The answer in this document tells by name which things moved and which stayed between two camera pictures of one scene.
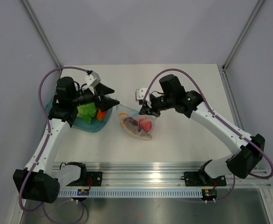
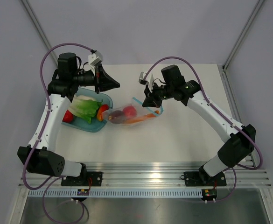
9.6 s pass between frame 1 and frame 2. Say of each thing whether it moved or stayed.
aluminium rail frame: stayed
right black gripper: moved
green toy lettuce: stayed
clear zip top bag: moved
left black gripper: moved
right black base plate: stayed
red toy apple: moved
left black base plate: stayed
